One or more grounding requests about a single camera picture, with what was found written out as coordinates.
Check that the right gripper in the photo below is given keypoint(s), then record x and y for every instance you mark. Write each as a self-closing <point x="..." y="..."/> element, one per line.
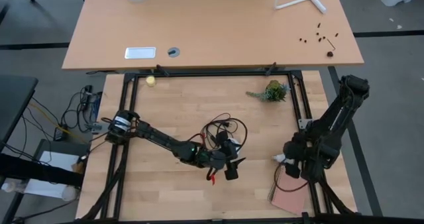
<point x="314" y="154"/>

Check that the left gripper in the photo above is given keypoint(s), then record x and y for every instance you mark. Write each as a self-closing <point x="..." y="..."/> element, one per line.
<point x="212" y="159"/>

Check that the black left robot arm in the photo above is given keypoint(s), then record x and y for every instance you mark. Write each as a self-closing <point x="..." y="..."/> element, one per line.
<point x="159" y="139"/>

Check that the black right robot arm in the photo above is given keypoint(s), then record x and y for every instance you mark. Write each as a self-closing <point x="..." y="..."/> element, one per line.
<point x="341" y="111"/>

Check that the red zip tie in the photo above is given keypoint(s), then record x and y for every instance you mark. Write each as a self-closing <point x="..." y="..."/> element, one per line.
<point x="213" y="179"/>

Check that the pink spiral notebook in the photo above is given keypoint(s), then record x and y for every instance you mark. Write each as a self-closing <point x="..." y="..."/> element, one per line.
<point x="293" y="199"/>

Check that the potted succulent plant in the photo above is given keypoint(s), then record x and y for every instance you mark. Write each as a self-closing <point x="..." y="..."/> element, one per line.
<point x="275" y="91"/>

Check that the small yellow candle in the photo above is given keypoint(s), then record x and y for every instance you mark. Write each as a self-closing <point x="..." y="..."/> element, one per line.
<point x="151" y="81"/>

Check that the black allen key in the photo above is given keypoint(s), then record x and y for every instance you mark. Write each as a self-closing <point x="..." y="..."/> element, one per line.
<point x="331" y="44"/>

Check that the light wooden desk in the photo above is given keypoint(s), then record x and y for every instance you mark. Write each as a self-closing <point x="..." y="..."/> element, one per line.
<point x="212" y="25"/>

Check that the white tripod stand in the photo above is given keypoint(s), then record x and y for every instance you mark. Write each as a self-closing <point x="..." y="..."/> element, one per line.
<point x="314" y="0"/>

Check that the clear plastic cup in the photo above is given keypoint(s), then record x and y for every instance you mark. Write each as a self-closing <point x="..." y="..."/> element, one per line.
<point x="69" y="193"/>

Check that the black power adapter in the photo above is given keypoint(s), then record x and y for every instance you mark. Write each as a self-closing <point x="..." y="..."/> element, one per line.
<point x="59" y="133"/>

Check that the white paper sheet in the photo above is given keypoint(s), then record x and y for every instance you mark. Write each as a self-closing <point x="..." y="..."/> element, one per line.
<point x="56" y="161"/>

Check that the black flat bar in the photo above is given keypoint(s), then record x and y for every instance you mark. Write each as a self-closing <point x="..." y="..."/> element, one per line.
<point x="33" y="171"/>

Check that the clear plastic bottle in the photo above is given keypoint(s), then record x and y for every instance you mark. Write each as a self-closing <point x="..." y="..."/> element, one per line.
<point x="11" y="186"/>

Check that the black side table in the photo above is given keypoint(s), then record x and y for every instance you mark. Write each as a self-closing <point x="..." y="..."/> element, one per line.
<point x="13" y="104"/>

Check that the black aluminium table frame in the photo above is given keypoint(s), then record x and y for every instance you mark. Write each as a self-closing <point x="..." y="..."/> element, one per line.
<point x="212" y="74"/>

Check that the black frame clamp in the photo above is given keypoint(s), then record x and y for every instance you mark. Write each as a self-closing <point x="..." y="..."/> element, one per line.
<point x="271" y="69"/>
<point x="162" y="70"/>

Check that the grey metal bracket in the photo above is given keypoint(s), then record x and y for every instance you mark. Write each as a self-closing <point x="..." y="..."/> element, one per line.
<point x="97" y="128"/>

